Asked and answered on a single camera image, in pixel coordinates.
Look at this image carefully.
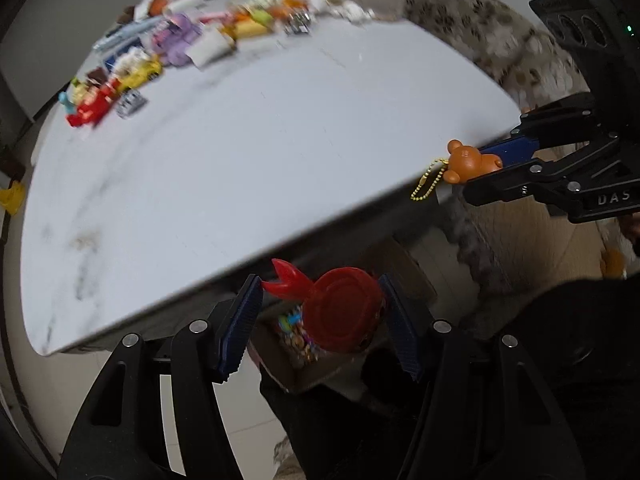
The floral sofa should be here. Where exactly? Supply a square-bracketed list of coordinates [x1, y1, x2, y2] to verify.
[400, 0, 591, 301]

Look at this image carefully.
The red fox toy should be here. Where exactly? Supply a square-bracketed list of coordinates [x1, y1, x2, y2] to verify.
[66, 77, 126, 128]

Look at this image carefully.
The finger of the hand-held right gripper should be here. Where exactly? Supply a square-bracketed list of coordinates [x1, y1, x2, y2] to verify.
[479, 92, 607, 167]
[462, 142, 621, 207]

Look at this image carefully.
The red crab toy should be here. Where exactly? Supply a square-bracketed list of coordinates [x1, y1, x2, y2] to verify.
[261, 258, 388, 353]

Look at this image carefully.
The white paper roll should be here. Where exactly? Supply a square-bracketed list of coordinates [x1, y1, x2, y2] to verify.
[165, 0, 206, 16]

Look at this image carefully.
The purple plush toy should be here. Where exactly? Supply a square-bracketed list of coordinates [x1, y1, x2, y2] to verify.
[150, 14, 206, 67]

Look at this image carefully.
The yellow green dinosaur toy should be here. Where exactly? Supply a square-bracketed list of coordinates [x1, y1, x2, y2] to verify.
[240, 5, 276, 28]

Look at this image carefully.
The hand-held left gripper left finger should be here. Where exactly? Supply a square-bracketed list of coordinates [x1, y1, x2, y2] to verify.
[57, 274, 264, 480]

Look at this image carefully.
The light blue toy gun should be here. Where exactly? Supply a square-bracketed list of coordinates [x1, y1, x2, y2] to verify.
[92, 17, 166, 53]

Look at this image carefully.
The yellow plastic potty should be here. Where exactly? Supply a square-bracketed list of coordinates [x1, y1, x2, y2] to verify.
[0, 180, 27, 216]

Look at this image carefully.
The brown bear keychain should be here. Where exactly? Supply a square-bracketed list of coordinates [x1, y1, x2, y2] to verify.
[411, 139, 505, 202]

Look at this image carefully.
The yellow toy car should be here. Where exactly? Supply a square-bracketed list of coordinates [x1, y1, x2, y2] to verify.
[117, 57, 163, 86]

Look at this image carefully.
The teal snail toy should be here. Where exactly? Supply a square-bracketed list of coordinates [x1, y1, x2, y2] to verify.
[58, 80, 88, 113]

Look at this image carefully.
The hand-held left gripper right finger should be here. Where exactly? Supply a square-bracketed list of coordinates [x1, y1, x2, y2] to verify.
[378, 273, 586, 480]

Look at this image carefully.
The white foam block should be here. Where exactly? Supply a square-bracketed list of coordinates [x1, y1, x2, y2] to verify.
[190, 30, 238, 68]

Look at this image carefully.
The person's dark clothing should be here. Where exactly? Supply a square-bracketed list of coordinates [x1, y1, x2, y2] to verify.
[260, 275, 640, 480]

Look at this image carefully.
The cardboard box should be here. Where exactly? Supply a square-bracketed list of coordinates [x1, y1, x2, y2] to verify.
[247, 240, 436, 393]

